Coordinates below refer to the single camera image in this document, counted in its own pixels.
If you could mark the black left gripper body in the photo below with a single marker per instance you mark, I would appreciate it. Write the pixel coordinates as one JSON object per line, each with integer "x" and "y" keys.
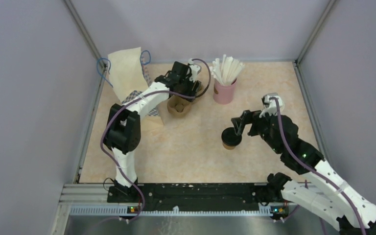
{"x": 187, "y": 86}

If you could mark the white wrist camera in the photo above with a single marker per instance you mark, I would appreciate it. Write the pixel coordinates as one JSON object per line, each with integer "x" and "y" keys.
{"x": 271, "y": 103}
{"x": 194, "y": 70}

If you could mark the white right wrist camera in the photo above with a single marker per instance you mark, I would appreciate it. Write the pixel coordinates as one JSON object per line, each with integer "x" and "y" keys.
{"x": 271, "y": 103}

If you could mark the blue checkered paper bag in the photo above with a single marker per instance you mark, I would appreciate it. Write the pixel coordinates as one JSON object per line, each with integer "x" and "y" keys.
{"x": 125, "y": 77}

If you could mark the bundle of white straws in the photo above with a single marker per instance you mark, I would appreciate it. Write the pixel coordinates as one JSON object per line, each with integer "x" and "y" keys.
{"x": 226, "y": 70}

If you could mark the pink straw holder cup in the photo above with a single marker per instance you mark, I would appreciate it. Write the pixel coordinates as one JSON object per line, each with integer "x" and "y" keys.
{"x": 223, "y": 94}

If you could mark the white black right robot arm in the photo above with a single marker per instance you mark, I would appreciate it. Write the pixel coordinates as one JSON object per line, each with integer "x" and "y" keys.
{"x": 340, "y": 205}

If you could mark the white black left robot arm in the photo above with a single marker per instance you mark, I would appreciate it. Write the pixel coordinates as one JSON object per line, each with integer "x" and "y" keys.
{"x": 123, "y": 130}

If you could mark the single brown paper cup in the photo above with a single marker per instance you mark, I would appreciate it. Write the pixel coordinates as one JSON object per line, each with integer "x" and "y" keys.
{"x": 229, "y": 146}

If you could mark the black plastic cup lid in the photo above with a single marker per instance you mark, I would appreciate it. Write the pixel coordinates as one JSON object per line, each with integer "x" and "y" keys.
{"x": 229, "y": 136}

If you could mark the brown pulp cup carrier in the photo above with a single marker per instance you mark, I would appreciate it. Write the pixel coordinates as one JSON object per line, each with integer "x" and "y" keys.
{"x": 179, "y": 107}

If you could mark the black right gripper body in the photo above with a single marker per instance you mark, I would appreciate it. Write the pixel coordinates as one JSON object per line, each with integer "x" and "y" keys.
{"x": 260, "y": 126}

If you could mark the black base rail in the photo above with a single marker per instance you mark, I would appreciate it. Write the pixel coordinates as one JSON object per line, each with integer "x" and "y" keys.
{"x": 211, "y": 198}

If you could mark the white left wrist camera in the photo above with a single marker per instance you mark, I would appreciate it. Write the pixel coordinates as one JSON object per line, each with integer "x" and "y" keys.
{"x": 194, "y": 70}

